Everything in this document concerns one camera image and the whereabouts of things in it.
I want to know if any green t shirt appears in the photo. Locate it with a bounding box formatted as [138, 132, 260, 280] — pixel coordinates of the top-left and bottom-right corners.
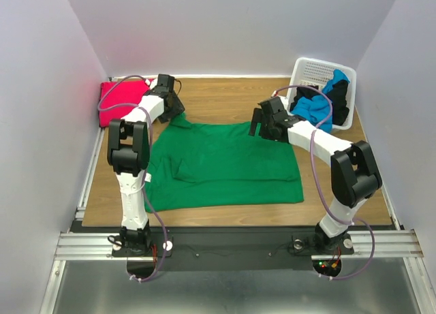
[145, 115, 304, 212]

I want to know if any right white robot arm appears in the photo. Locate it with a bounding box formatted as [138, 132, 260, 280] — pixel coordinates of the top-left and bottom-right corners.
[249, 96, 382, 253]

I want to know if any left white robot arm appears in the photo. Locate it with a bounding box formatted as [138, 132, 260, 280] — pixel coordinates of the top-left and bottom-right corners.
[99, 74, 185, 257]

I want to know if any blue t shirt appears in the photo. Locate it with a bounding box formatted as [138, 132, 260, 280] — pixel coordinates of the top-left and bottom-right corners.
[289, 68, 352, 133]

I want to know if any folded pink t shirt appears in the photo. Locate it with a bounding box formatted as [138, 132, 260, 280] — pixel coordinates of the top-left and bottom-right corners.
[99, 79, 154, 128]

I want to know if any white plastic laundry basket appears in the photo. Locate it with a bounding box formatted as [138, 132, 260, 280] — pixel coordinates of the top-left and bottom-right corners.
[290, 57, 357, 132]

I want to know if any black t shirt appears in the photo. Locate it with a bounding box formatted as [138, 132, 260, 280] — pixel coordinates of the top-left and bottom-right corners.
[289, 79, 351, 127]

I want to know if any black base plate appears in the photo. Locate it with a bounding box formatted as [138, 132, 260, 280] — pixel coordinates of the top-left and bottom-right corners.
[108, 227, 354, 277]

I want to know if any aluminium frame rail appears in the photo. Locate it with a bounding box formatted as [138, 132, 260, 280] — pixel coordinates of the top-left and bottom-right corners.
[41, 131, 435, 313]

